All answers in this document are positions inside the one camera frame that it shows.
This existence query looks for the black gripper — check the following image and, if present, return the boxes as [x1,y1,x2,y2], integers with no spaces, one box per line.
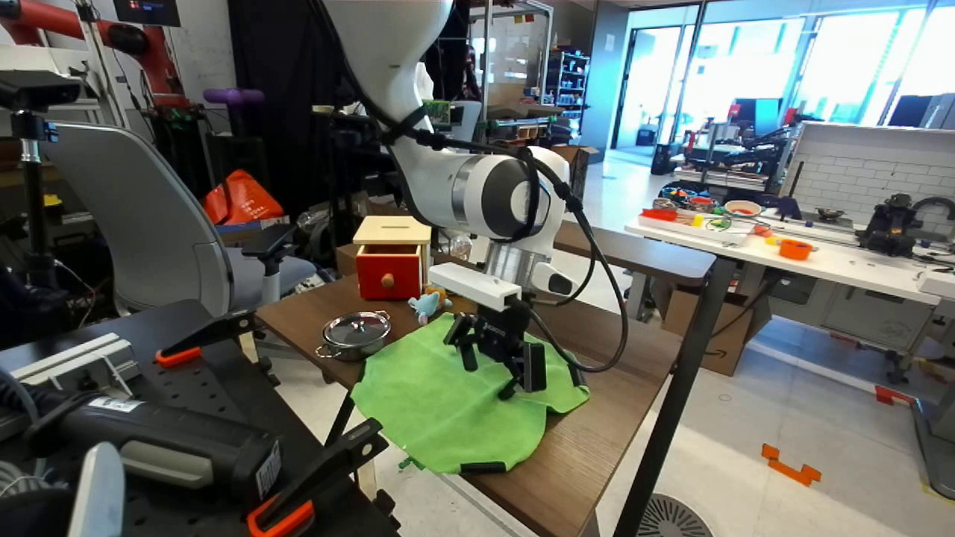
[444,301,547,398]

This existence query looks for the green towel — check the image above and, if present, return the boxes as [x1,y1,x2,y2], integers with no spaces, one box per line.
[353,313,592,473]

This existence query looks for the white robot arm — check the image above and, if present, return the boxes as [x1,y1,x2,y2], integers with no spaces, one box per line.
[319,0,571,398]

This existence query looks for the blue plush toy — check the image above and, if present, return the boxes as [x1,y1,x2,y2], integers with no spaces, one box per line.
[410,288,444,321]

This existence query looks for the red wooden drawer box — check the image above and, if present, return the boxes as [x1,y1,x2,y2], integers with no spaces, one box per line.
[353,213,431,301]

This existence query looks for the silver pot lid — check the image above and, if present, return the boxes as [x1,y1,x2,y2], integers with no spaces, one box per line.
[318,309,392,360]

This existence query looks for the black table leg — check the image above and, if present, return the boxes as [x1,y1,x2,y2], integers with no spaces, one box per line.
[611,260,734,537]

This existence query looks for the cardboard box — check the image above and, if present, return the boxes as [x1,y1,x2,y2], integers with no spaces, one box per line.
[662,281,764,379]

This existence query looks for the black orange clamp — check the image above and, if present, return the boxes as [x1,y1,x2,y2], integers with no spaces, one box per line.
[152,309,253,369]
[246,416,389,537]

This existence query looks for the orange bag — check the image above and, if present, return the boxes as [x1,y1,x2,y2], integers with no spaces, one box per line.
[204,169,283,227]

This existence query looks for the long white workbench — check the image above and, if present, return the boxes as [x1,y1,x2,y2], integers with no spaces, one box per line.
[629,209,955,307]

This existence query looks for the grey office chair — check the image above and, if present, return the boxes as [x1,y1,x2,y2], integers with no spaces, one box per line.
[43,122,319,316]

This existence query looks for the black perforated workbench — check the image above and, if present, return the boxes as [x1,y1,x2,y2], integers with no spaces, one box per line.
[0,301,398,537]

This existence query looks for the black tripod stand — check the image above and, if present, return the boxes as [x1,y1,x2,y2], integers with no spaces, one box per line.
[0,64,80,337]

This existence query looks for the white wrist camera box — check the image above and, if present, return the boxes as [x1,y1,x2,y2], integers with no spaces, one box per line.
[428,263,522,309]

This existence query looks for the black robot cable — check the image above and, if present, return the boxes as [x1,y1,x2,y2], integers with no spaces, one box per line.
[337,55,634,379]

